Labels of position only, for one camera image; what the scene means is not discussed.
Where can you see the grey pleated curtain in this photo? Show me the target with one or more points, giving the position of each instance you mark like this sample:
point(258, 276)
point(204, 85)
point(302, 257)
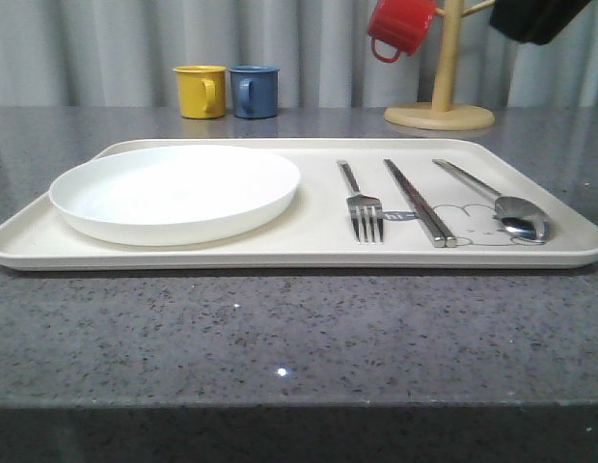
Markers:
point(122, 53)

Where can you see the white round plate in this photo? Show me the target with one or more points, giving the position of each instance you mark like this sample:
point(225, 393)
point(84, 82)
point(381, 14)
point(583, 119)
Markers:
point(175, 195)

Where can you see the wooden mug tree stand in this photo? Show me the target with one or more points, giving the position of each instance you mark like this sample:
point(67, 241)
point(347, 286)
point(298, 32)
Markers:
point(441, 113)

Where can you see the blue enamel mug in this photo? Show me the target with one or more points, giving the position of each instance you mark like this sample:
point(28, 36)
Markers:
point(254, 91)

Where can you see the silver metal spoon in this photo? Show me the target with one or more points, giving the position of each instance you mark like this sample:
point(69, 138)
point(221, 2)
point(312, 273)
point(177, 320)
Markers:
point(519, 217)

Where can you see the silver metal fork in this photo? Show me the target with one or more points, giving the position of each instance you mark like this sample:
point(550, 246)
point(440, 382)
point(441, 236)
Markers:
point(366, 213)

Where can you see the cream rabbit serving tray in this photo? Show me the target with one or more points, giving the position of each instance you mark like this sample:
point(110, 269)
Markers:
point(315, 230)

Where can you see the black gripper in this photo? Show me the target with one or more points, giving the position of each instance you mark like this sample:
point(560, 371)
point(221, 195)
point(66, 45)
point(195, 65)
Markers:
point(534, 21)

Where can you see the red enamel mug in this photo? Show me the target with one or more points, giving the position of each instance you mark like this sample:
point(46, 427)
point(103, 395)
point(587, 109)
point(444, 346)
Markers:
point(401, 24)

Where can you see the yellow enamel mug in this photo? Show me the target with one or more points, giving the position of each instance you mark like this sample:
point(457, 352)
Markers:
point(201, 91)

